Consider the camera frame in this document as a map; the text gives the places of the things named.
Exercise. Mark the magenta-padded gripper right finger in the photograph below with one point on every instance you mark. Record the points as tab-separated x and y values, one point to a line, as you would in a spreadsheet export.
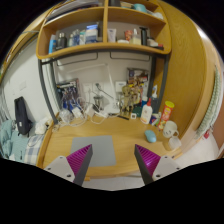
148	160

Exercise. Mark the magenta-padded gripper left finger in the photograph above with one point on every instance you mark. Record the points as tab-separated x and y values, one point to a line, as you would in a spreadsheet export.
80	160

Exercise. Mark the grey mouse pad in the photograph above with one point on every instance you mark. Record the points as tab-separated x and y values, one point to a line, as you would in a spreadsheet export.
100	146

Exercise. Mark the clear plastic cup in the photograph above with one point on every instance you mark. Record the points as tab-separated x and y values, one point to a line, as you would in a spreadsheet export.
174	142

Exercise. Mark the white mug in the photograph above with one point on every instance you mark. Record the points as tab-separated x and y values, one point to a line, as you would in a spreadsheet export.
170	129

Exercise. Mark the blue packet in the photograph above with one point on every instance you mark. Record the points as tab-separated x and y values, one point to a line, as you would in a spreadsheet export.
154	119

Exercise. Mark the small white desk clock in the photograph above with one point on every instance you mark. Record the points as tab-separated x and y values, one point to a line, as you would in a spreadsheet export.
133	116

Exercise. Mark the white lotion bottle red cap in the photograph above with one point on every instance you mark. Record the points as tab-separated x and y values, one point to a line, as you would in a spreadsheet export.
146	113

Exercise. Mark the orange chips can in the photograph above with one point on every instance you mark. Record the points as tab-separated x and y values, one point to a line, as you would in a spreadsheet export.
165	115

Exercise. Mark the white charger block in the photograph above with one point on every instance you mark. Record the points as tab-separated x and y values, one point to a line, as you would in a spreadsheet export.
77	111

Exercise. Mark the plaid pillow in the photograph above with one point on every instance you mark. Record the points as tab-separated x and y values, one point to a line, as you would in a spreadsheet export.
33	146

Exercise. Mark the white power strip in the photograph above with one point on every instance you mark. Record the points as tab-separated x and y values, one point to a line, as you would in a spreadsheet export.
100	112

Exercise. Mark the white cloth bundle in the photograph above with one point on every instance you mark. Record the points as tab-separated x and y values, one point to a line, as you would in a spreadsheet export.
41	125

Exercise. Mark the gold robot model figure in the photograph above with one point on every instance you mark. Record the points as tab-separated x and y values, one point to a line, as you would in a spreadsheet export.
126	100

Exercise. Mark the blue model kit box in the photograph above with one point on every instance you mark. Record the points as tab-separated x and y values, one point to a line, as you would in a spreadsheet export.
68	91

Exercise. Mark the black bag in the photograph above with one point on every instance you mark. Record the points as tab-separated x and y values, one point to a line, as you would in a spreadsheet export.
21	116

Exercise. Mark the light blue blanket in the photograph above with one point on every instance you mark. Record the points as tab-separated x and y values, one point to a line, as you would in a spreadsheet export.
8	138

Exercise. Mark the printed poster box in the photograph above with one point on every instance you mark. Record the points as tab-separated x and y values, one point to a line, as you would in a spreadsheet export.
136	76

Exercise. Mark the wooden shelf unit with items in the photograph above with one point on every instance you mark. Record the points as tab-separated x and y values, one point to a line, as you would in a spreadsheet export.
100	46

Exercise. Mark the white wall socket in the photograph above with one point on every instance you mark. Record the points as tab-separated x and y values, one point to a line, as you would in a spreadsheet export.
98	87
87	88

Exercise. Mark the grey metal desk frame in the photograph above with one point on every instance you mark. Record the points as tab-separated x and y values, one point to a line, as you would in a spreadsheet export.
45	90

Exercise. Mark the white wall box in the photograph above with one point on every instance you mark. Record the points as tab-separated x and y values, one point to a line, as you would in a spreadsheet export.
120	86

